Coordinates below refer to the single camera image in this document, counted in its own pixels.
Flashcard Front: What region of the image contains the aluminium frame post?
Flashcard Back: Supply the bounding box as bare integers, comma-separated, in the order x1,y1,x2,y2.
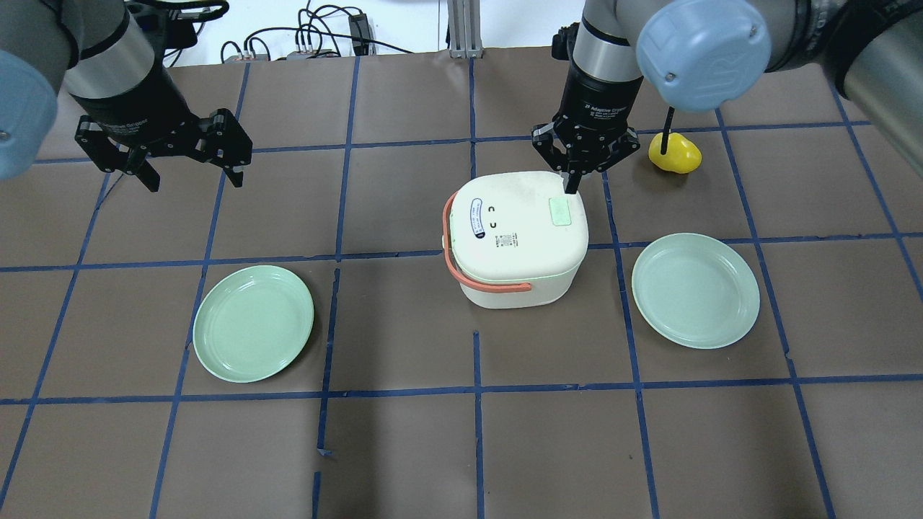
447,0,482,59

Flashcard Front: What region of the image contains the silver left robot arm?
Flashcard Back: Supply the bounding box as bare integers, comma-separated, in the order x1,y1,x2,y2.
1,1,252,192

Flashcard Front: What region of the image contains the yellow toy pepper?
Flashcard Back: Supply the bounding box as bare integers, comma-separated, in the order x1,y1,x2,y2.
648,132,702,174

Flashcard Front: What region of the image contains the white rice cooker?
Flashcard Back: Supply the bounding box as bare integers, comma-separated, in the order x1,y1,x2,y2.
441,171,589,309

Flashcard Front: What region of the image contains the green plate near left arm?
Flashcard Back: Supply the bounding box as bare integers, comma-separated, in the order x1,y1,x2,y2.
192,265,314,383

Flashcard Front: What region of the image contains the green plate near right arm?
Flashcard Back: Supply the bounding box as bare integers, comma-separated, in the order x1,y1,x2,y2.
632,233,761,350

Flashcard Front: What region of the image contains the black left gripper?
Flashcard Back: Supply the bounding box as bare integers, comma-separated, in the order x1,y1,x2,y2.
74,68,253,192

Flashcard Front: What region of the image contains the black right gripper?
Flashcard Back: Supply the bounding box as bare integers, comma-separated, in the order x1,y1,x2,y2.
531,62,640,195

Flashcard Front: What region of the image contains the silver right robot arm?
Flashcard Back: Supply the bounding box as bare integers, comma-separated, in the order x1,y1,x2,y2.
531,1,922,194

